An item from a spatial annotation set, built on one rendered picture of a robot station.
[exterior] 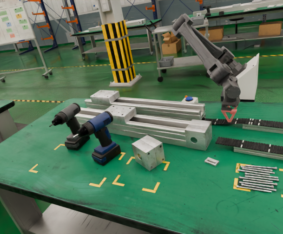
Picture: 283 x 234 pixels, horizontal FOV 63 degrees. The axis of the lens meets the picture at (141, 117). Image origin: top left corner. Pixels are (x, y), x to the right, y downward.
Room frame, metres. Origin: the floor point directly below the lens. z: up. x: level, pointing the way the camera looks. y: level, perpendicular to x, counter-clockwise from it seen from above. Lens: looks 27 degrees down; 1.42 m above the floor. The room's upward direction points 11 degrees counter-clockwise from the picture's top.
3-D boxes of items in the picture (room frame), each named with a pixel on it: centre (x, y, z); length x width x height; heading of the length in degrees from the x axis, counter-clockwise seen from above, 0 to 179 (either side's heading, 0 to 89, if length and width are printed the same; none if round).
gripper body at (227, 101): (0.97, -0.43, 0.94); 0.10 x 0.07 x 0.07; 147
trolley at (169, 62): (4.12, -0.90, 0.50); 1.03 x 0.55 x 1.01; 72
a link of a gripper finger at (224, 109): (0.95, -0.42, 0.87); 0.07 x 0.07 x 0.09; 57
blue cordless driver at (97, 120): (0.89, 0.21, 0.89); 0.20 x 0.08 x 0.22; 133
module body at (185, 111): (1.30, 0.01, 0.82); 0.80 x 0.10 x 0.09; 54
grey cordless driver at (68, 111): (1.06, 0.37, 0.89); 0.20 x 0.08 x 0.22; 149
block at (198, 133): (0.89, -0.25, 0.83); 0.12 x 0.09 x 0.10; 144
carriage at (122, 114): (1.14, 0.12, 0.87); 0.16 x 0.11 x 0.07; 54
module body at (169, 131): (1.14, 0.12, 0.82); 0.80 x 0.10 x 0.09; 54
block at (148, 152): (0.83, -0.01, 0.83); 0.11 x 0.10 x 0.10; 122
